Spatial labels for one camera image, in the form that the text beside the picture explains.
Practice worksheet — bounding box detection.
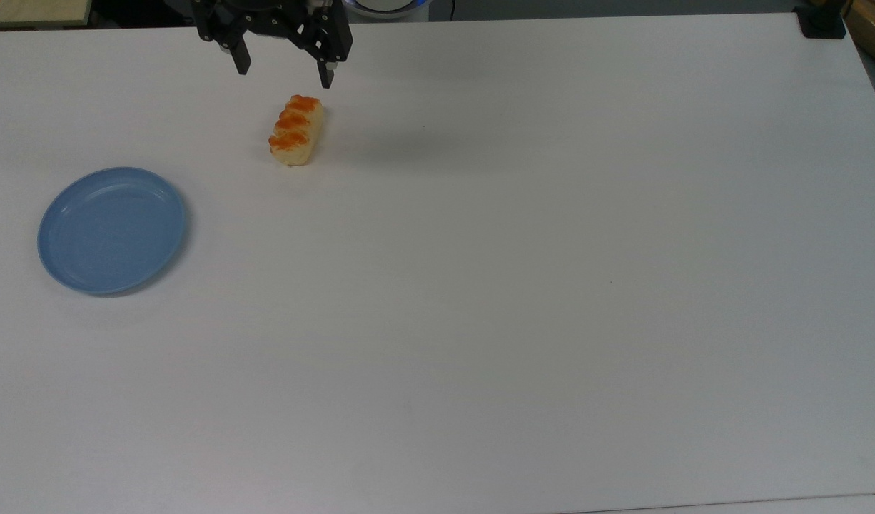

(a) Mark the wooden board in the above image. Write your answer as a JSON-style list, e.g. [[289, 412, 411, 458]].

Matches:
[[0, 0, 93, 30]]

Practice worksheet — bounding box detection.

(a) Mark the orange-topped bread loaf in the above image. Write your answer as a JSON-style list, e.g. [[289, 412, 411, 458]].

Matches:
[[268, 94, 325, 167]]

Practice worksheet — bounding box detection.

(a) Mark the white blue-ringed robot base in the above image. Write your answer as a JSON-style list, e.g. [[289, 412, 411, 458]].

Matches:
[[341, 0, 431, 21]]

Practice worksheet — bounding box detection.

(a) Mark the brown wooden furniture edge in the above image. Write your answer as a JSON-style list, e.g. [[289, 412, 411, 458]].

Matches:
[[843, 0, 875, 74]]

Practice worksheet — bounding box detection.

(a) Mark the black table clamp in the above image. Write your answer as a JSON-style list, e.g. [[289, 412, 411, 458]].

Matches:
[[794, 0, 847, 40]]

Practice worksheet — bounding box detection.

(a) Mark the blue round plate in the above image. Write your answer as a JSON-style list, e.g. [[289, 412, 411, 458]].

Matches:
[[37, 167, 189, 297]]

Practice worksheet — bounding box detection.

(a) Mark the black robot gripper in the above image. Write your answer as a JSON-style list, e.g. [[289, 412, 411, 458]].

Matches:
[[191, 0, 354, 90]]

